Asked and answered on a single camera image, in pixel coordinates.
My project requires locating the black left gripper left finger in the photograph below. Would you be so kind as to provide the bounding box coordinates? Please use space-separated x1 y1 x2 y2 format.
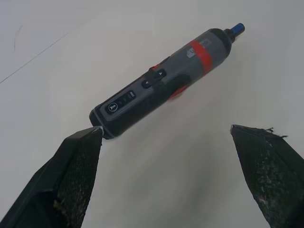
0 126 104 228

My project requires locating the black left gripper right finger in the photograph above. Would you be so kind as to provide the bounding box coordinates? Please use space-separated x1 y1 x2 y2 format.
229 124 304 228

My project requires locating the grey and red electric screwdriver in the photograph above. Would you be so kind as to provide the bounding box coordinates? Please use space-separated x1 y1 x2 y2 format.
89 22 246 140

